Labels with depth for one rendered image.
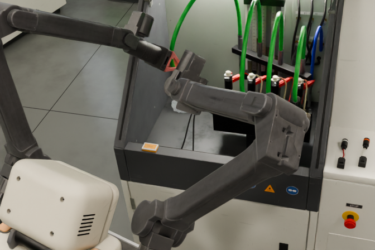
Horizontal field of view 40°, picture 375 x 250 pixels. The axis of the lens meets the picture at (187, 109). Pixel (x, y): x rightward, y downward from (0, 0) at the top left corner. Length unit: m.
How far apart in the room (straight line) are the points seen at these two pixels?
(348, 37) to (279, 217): 0.64
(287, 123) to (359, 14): 0.81
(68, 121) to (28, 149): 2.21
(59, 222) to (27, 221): 0.09
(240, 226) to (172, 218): 0.85
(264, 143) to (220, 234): 1.11
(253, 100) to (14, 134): 0.62
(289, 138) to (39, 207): 0.53
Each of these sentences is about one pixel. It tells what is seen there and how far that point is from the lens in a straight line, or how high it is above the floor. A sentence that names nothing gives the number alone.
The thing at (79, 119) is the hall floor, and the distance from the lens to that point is 3.53.
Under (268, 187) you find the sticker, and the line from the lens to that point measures 1.72.
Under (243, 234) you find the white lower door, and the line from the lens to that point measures 1.93.
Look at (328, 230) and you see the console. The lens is 1.84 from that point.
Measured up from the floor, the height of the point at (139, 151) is 0.95.
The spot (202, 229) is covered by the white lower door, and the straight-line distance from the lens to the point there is 1.97.
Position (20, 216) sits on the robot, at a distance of 1.15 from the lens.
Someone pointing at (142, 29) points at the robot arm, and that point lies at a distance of 1.54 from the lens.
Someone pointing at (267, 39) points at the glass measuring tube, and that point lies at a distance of 1.97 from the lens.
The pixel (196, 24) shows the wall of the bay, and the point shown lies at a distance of 2.04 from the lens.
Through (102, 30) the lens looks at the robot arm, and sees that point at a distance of 1.42.
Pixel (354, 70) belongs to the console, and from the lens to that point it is 1.72.
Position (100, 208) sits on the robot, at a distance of 1.12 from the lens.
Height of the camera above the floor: 2.13
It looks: 38 degrees down
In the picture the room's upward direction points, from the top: 6 degrees counter-clockwise
